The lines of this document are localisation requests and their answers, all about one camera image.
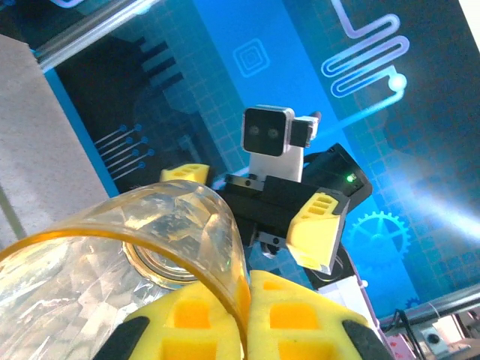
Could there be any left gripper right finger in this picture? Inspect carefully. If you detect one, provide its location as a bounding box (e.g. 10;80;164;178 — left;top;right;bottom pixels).
245;268;393;360

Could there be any aluminium frame bar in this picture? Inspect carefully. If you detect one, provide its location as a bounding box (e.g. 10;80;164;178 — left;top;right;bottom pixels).
377;283;480;329

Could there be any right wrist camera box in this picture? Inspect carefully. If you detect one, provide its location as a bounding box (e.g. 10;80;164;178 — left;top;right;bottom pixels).
239;104;320;183

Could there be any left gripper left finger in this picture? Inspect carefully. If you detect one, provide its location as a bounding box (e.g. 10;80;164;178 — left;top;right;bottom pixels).
93;280;248;360

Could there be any amber transparent plastic cup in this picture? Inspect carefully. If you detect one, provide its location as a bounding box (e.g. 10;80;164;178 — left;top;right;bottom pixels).
0;178;251;360

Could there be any aluminium frame post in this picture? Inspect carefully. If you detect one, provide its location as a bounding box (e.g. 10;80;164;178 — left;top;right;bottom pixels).
33;0;162;74

